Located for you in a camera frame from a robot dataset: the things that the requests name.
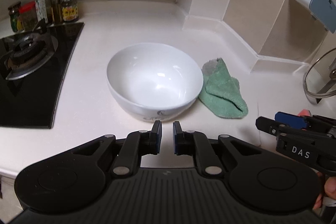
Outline white ceramic bowl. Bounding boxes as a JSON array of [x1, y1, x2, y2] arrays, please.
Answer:
[[106, 42, 204, 123]]

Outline green-lidded jar with yellow label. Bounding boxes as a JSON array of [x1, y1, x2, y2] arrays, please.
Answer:
[[60, 0, 79, 22]]

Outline glass pot lid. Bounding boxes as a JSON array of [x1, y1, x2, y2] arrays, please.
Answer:
[[302, 47, 336, 97]]

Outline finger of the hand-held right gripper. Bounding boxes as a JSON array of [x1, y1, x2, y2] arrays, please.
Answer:
[[256, 116, 332, 167], [274, 111, 336, 136]]

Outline red-lidded spice jar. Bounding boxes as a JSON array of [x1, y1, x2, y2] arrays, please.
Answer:
[[18, 1, 39, 32]]

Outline black lid stand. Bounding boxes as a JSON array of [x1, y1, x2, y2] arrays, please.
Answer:
[[316, 64, 336, 104]]

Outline dark-lidded jar with green label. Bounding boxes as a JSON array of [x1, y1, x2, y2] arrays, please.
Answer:
[[7, 1, 24, 33]]

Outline person's right hand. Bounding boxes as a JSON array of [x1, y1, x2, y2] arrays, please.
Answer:
[[313, 172, 336, 210]]

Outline green terry cloth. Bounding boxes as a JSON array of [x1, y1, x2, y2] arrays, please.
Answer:
[[199, 57, 249, 119]]

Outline black glass gas stove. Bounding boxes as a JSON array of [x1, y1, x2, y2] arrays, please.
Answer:
[[0, 21, 85, 129]]

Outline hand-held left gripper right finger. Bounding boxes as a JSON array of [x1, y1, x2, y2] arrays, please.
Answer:
[[173, 121, 263, 179]]

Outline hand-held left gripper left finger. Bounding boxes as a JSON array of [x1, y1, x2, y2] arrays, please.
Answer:
[[71, 120, 163, 179]]

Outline gas burner with steel tray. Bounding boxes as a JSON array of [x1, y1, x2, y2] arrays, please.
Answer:
[[0, 18, 59, 81]]

